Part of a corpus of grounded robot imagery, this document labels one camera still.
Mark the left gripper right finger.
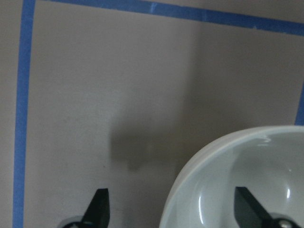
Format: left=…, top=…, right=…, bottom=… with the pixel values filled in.
left=234, top=187, right=300, bottom=228

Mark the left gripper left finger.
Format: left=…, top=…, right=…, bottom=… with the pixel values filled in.
left=59, top=189, right=110, bottom=228

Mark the beige ceramic bowl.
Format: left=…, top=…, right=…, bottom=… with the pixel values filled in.
left=160, top=125, right=304, bottom=228

